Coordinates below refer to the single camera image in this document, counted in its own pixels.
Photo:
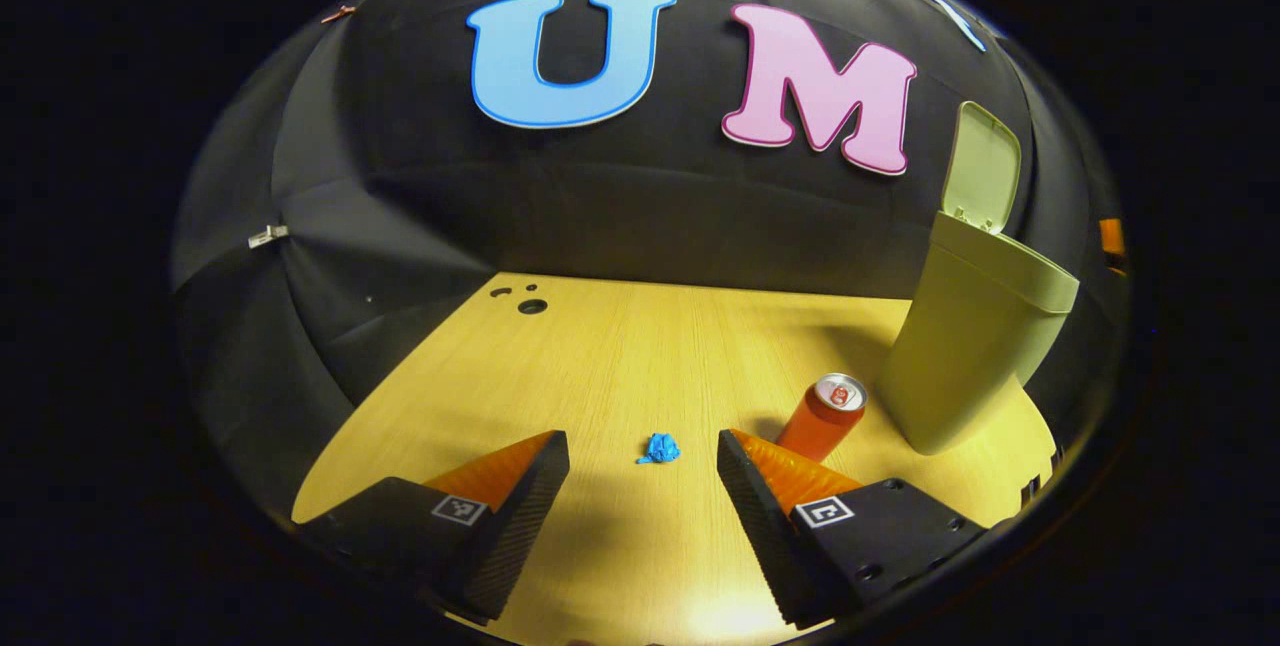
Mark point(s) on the small silver clip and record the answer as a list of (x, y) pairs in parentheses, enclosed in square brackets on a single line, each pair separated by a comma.
[(268, 236)]

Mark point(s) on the small copper clip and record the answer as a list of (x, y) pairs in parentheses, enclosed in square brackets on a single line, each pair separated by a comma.
[(338, 14)]

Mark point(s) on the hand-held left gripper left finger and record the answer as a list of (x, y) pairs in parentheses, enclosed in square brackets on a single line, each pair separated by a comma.
[(515, 526)]

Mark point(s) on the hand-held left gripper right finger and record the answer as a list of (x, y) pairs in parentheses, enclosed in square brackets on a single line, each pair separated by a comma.
[(765, 526)]

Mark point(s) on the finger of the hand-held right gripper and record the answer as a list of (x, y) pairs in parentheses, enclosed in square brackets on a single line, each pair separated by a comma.
[(1112, 238)]

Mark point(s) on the blue paper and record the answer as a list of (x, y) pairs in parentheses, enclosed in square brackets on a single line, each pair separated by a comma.
[(659, 448)]

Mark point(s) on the black backdrop cloth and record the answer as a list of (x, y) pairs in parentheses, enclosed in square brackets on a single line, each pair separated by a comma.
[(620, 196)]

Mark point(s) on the red pop can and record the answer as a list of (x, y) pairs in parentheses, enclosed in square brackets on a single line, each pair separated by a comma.
[(822, 421)]

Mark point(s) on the pale green desktop garbage bin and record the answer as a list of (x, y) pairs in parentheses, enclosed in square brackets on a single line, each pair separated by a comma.
[(960, 346)]

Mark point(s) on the wooden desktop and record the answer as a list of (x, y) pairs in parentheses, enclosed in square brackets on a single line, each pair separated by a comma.
[(620, 366)]

